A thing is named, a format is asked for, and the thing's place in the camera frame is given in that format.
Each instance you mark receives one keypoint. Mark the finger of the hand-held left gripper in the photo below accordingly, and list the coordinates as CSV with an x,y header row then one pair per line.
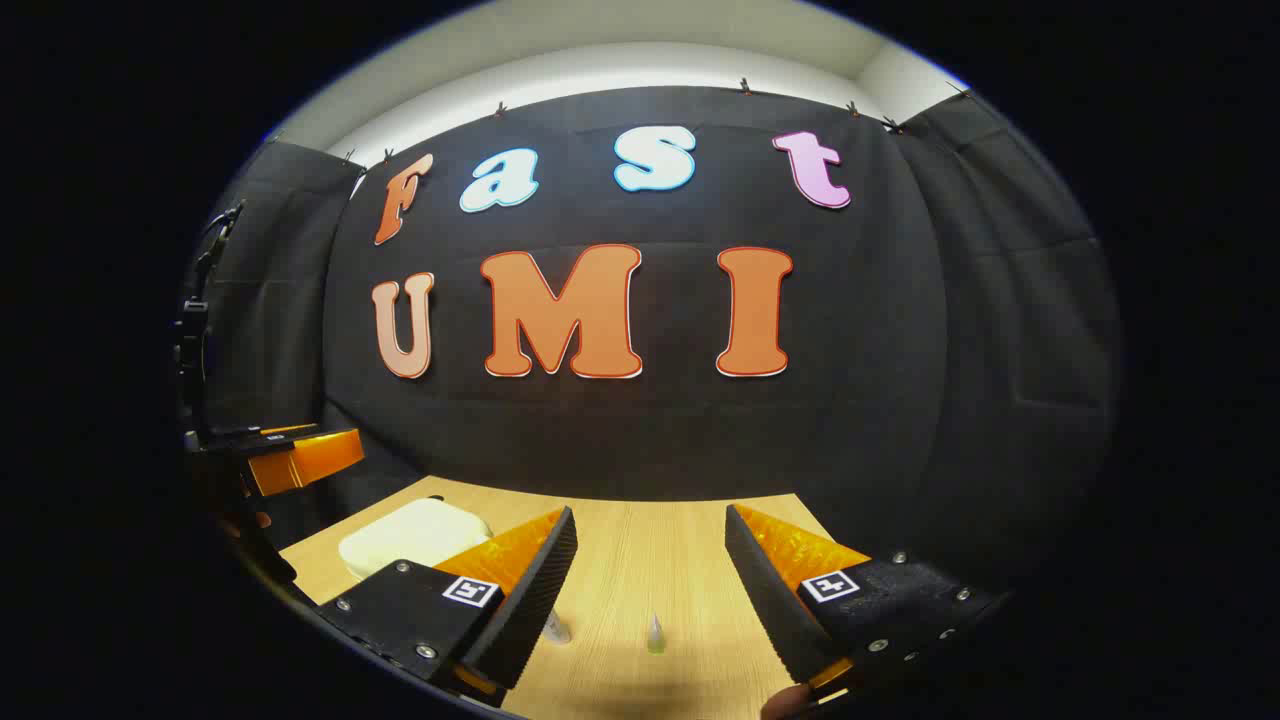
x,y
305,460

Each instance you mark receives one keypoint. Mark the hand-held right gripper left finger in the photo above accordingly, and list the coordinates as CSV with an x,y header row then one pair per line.
x,y
530,610

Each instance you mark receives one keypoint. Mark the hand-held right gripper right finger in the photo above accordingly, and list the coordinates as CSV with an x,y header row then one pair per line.
x,y
770,600

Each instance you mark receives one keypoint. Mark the grey tube with green cap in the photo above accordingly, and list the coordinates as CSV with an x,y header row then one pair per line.
x,y
655,638

